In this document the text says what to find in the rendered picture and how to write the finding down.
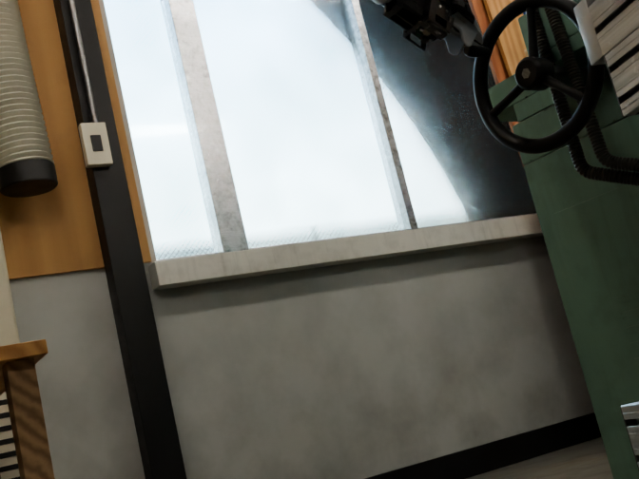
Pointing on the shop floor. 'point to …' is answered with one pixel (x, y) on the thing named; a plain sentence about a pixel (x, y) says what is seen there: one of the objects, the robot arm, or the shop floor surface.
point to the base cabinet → (597, 276)
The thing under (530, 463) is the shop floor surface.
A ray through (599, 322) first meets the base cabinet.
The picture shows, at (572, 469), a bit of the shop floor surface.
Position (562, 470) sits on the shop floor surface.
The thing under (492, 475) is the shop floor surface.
